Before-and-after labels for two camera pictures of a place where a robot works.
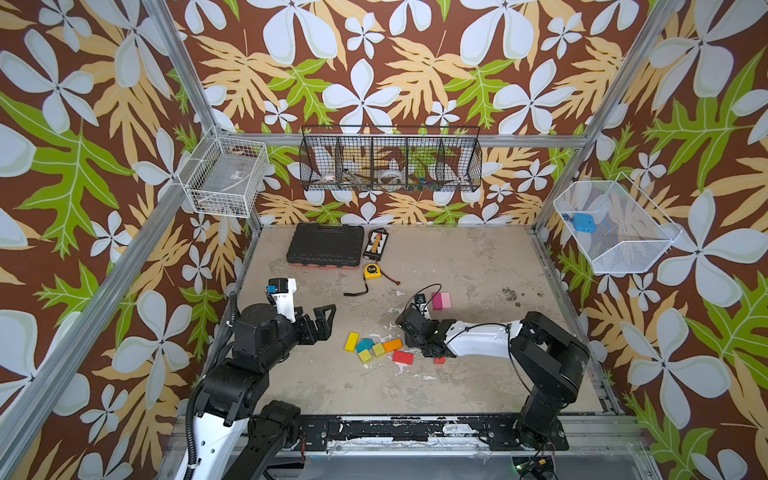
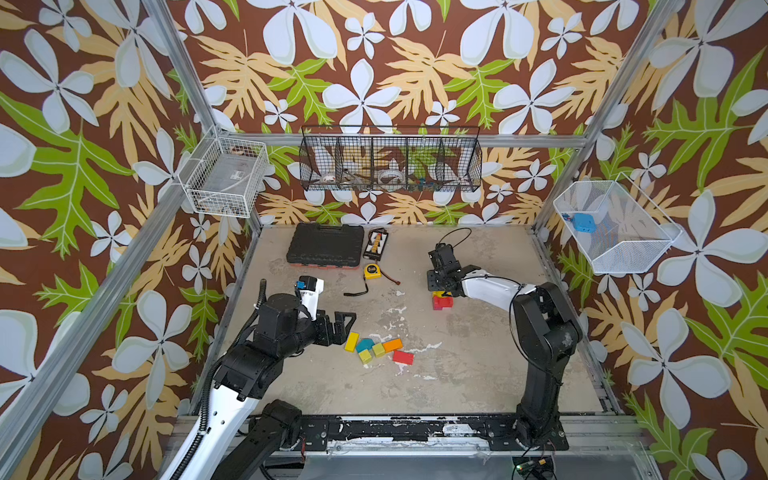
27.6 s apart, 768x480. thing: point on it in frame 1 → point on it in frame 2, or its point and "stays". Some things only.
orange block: (392, 345) stays
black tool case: (326, 246) stays
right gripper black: (417, 329) → (441, 281)
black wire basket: (390, 158) stays
